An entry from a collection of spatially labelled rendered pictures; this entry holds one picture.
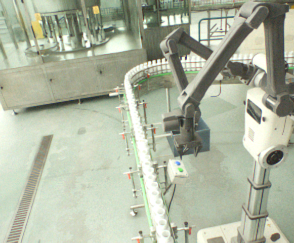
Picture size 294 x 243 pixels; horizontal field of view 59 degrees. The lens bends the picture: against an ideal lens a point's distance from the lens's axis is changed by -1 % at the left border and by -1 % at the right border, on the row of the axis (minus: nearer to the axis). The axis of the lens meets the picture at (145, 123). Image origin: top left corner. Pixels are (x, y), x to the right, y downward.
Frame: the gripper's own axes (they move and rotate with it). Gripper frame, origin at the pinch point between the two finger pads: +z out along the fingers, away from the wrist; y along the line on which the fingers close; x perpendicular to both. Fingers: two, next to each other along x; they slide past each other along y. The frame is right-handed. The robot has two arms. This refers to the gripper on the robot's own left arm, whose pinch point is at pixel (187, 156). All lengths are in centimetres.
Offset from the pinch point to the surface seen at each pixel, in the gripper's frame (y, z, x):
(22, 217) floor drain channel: -147, 140, 124
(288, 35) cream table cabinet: 302, 54, 369
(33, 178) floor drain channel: -149, 139, 186
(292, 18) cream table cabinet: 304, 25, 368
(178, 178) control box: 0.2, 31.3, 21.5
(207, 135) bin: 41, 50, 86
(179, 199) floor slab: 20, 139, 107
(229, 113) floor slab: 144, 137, 264
